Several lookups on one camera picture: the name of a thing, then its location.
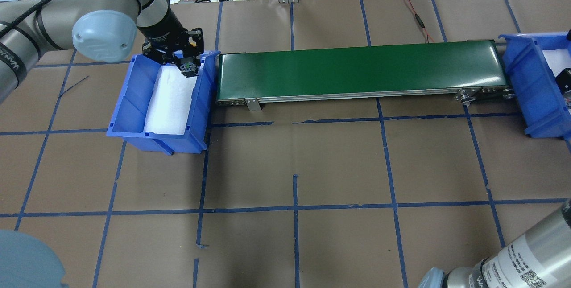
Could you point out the blue destination bin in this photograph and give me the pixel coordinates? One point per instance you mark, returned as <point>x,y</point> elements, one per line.
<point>545,110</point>

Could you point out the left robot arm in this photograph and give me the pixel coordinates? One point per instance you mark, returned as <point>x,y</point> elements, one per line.
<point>101,30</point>

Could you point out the blue source bin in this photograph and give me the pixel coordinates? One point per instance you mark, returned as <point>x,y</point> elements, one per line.
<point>128,118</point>

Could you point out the yellow mushroom push button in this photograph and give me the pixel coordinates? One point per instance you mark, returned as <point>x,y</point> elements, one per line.
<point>188,66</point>

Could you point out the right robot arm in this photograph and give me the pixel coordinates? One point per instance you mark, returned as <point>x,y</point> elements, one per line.
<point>539,258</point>

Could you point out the green conveyor belt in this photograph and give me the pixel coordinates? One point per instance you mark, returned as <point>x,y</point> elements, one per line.
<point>469,70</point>

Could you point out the white foam pad destination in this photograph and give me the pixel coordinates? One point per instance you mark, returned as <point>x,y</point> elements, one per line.
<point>557,60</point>

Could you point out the white foam pad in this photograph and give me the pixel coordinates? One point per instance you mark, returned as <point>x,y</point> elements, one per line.
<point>170,102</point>

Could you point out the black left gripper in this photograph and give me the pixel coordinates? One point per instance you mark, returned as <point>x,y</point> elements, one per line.
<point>163,28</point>

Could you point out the red mushroom push button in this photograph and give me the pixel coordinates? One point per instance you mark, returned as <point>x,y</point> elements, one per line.
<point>563,82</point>

